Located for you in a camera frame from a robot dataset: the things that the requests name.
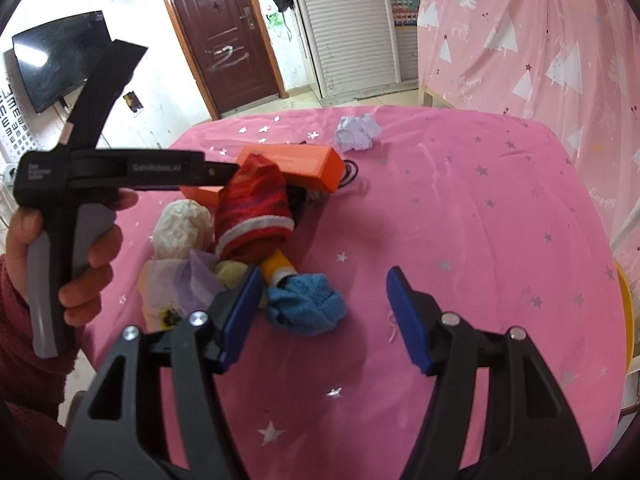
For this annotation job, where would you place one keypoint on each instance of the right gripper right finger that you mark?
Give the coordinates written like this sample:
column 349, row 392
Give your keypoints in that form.
column 530, row 430

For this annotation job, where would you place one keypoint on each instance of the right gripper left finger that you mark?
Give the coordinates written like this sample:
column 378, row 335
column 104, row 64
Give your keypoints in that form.
column 118, row 431

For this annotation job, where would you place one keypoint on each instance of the small orange box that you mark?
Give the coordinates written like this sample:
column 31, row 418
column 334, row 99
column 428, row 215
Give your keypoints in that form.
column 206, row 196

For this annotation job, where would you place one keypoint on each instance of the red striped sock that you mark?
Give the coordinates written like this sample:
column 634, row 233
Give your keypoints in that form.
column 253, row 219

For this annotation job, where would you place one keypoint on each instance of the long orange box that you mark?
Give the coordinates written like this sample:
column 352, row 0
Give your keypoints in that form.
column 314, row 167

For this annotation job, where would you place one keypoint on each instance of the white paper ball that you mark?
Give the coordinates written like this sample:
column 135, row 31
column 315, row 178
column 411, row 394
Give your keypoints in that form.
column 356, row 133

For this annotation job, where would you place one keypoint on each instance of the red sleeve forearm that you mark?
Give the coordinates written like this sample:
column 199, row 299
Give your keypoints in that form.
column 32, row 389

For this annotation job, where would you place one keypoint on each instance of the yellow trash bin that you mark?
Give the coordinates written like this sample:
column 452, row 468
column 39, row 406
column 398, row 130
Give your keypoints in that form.
column 628, row 312

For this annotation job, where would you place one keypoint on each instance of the person's left hand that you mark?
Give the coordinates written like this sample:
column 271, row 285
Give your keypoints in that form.
column 61, row 262

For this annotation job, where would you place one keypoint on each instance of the eye chart poster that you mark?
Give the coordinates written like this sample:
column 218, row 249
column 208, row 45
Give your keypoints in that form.
column 16, row 137

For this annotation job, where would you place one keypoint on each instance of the purple and peach sock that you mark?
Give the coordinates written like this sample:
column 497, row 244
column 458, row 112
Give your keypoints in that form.
column 171, row 289

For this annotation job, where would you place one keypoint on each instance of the pink starry tablecloth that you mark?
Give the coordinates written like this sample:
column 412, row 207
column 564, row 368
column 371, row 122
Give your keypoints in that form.
column 484, row 212

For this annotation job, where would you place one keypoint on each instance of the blue knitted sock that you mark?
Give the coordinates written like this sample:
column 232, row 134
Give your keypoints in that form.
column 305, row 305

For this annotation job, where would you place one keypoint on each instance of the dark red door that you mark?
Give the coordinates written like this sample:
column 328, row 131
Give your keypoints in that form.
column 228, row 50

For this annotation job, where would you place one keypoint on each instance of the white louvered wardrobe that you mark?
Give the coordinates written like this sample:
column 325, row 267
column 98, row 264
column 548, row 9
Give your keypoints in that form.
column 356, row 51

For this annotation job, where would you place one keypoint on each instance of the pink tree-print curtain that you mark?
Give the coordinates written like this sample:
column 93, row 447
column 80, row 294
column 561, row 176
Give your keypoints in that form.
column 572, row 65

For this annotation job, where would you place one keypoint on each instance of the black wall television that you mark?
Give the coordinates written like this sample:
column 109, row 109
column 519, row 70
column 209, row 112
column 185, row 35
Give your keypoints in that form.
column 56, row 58

